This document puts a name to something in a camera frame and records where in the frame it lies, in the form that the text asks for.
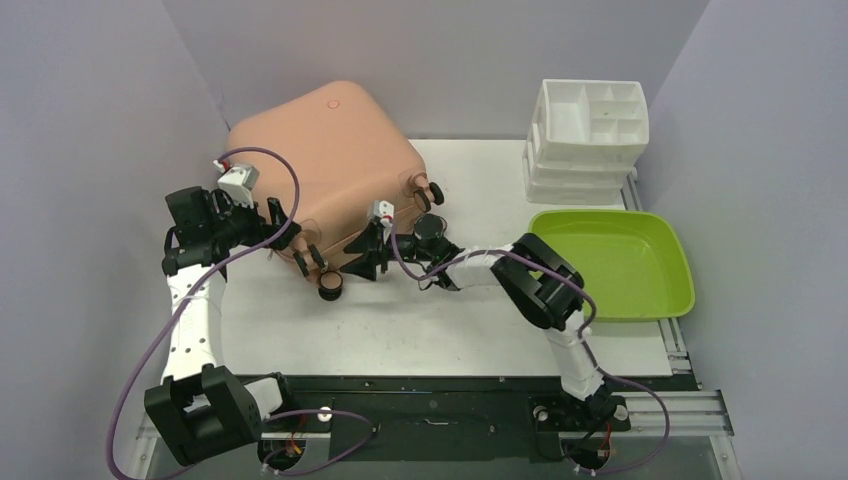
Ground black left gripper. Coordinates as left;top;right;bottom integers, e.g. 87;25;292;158
210;190;301;251

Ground pink hard-shell suitcase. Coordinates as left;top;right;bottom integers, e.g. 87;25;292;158
226;80;444;301

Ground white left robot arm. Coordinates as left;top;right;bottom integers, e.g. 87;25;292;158
144;186;300;467

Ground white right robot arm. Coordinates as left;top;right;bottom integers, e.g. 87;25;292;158
342;214;631;432

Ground white drawer organizer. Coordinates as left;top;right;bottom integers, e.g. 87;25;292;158
522;79;650;206

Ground green plastic tray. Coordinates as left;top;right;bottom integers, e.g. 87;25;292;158
528;210;696;323

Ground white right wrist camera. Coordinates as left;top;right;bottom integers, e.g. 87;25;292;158
371;200;395;228

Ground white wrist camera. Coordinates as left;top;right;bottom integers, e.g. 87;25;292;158
371;200;395;228
217;164;260;208

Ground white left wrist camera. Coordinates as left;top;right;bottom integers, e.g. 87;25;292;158
217;164;260;208

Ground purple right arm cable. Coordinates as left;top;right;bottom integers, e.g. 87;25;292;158
389;221;673;477

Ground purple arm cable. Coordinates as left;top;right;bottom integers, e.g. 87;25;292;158
389;221;673;477
105;146;379;480

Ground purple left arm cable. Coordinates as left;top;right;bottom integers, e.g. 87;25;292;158
105;146;379;480

